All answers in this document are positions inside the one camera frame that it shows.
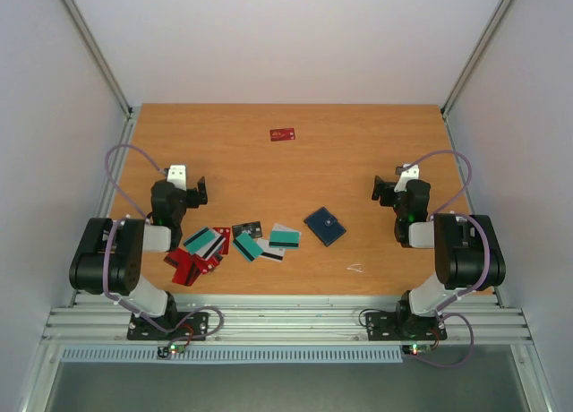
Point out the teal card left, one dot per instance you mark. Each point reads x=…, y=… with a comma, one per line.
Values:
x=201, y=238

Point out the left circuit board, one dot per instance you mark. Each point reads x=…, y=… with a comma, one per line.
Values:
x=172, y=349

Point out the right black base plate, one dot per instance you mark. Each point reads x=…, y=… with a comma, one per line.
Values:
x=385, y=326

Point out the left aluminium corner post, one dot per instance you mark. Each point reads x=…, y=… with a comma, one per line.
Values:
x=88, y=39

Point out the teal card middle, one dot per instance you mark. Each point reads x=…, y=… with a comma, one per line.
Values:
x=247, y=247

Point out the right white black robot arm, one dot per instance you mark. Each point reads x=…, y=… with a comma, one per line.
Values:
x=467, y=258

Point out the teal card right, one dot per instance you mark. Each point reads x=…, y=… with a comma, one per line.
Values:
x=284, y=239

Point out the right circuit board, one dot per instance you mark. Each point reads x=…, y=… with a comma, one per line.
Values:
x=417, y=349

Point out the grey slotted cable duct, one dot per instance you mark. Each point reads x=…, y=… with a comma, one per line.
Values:
x=234, y=355

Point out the red card behind teal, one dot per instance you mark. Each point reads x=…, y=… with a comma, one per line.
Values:
x=224, y=235

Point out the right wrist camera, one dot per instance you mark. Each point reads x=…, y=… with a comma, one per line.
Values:
x=405, y=173

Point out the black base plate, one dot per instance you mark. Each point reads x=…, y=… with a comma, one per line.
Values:
x=165, y=328
x=385, y=326

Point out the circuit board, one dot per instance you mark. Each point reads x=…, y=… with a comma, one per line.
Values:
x=417, y=349
x=172, y=349

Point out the aluminium rail frame front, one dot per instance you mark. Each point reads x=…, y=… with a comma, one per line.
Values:
x=286, y=319

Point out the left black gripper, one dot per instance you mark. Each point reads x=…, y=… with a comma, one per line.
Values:
x=202, y=199

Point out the navy blue card holder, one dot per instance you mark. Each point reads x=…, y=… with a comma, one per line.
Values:
x=325, y=226

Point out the lone red card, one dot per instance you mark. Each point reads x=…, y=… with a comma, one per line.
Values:
x=282, y=134

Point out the aluminium corner post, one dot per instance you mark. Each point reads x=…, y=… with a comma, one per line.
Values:
x=498, y=16
x=88, y=39

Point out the red card bottom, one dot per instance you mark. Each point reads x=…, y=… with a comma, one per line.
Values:
x=187, y=271

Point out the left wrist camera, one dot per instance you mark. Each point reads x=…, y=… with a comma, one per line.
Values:
x=176, y=175

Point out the red card with chip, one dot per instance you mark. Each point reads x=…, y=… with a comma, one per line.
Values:
x=208, y=265

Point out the white card under teal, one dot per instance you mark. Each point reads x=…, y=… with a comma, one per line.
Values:
x=209, y=249

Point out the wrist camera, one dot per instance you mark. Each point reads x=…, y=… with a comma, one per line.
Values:
x=405, y=173
x=176, y=175

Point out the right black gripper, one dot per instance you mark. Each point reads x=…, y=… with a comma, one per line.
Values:
x=386, y=195

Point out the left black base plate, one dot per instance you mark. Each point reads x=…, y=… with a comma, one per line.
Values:
x=165, y=328

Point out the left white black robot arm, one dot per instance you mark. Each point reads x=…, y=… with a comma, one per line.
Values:
x=108, y=258

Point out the right aluminium corner post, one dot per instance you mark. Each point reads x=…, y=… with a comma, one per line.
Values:
x=498, y=16

